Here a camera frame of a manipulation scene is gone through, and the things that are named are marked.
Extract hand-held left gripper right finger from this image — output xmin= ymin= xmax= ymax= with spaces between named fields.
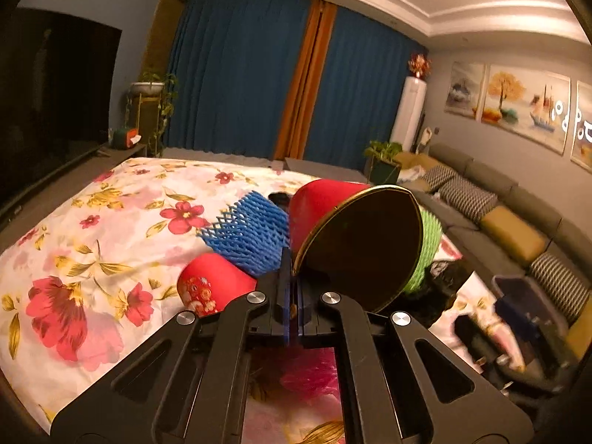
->
xmin=296 ymin=268 xmax=535 ymax=444

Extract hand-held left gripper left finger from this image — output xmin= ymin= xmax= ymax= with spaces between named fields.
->
xmin=48 ymin=246 xmax=297 ymax=444

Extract red paper cup gold rim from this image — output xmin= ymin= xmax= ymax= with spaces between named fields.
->
xmin=287 ymin=178 xmax=424 ymax=315

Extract blue foam fruit net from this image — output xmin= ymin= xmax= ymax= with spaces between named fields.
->
xmin=198 ymin=189 xmax=293 ymax=277

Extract grey trash bin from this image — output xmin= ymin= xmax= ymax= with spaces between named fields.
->
xmin=491 ymin=274 xmax=572 ymax=380

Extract red patterned paper cup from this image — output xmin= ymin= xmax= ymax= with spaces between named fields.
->
xmin=177 ymin=253 xmax=258 ymax=317

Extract green foam fruit net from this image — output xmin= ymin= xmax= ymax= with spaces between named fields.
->
xmin=401 ymin=203 xmax=444 ymax=294

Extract grey table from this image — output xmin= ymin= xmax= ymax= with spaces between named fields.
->
xmin=283 ymin=157 xmax=371 ymax=183

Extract potted plant in dark pot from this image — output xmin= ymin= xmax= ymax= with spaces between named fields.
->
xmin=363 ymin=140 xmax=403 ymax=185

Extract white clothes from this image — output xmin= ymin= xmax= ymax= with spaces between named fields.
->
xmin=400 ymin=166 xmax=428 ymax=186

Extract small patterned grey cushion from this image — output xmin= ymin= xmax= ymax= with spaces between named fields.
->
xmin=423 ymin=165 xmax=458 ymax=192

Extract large patterned grey cushion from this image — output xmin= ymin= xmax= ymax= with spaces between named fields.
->
xmin=438 ymin=176 xmax=499 ymax=223

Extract floral printed blanket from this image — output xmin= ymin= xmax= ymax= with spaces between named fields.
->
xmin=0 ymin=157 xmax=528 ymax=444

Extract mustard cushion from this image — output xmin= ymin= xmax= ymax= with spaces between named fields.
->
xmin=480 ymin=204 xmax=550 ymax=266

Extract white standing air conditioner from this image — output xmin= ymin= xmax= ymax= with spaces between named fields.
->
xmin=389 ymin=76 xmax=427 ymax=151

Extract blue curtain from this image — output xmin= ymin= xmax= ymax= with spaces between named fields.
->
xmin=303 ymin=7 xmax=426 ymax=169
xmin=164 ymin=0 xmax=312 ymax=160

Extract grey tv cabinet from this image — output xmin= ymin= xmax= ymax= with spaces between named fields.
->
xmin=0 ymin=142 xmax=149 ymax=236

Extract orange curtain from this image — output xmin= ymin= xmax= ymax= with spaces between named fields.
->
xmin=273 ymin=0 xmax=338 ymax=162

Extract gold plant stand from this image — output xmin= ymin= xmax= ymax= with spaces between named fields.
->
xmin=136 ymin=95 xmax=166 ymax=158

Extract striped grey cushion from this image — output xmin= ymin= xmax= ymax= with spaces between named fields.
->
xmin=527 ymin=252 xmax=590 ymax=322

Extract green orange tissue box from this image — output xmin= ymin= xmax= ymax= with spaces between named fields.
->
xmin=112 ymin=127 xmax=142 ymax=150

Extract grey sofa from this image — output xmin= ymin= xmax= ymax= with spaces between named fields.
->
xmin=398 ymin=142 xmax=592 ymax=366

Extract trailing plant in white pot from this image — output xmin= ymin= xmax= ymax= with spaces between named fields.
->
xmin=124 ymin=71 xmax=179 ymax=158

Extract red flower decoration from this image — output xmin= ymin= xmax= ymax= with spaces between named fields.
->
xmin=407 ymin=53 xmax=432 ymax=79

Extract black flat television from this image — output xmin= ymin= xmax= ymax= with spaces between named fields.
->
xmin=0 ymin=7 xmax=123 ymax=223

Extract grey toned wall painting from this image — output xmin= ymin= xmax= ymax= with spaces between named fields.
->
xmin=444 ymin=61 xmax=486 ymax=118

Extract golden tree wall painting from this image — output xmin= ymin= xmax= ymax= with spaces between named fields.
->
xmin=481 ymin=65 xmax=572 ymax=155

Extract narrow wall painting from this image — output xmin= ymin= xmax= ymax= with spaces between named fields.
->
xmin=570 ymin=81 xmax=592 ymax=172

